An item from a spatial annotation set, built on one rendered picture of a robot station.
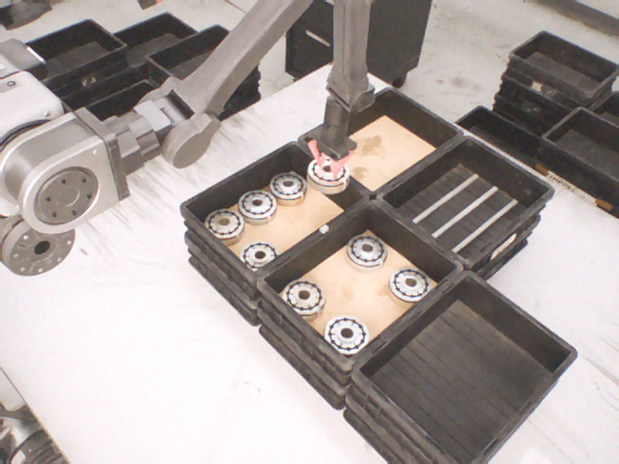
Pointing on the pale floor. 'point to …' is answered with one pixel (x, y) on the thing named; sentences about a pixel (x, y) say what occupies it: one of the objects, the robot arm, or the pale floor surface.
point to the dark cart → (378, 35)
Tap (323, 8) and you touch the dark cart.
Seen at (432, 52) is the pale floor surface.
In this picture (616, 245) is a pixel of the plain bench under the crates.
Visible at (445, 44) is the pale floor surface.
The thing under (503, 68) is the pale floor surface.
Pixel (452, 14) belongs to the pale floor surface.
